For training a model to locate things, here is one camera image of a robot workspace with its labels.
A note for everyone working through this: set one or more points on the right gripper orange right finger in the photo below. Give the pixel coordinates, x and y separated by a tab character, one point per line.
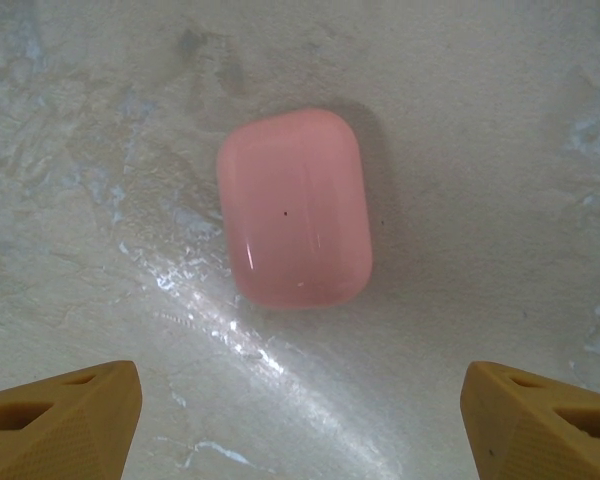
540	435

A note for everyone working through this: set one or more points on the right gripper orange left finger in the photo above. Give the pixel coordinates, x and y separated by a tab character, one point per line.
55	430

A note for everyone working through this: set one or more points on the pink earbud charging case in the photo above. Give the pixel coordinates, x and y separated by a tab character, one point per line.
295	210

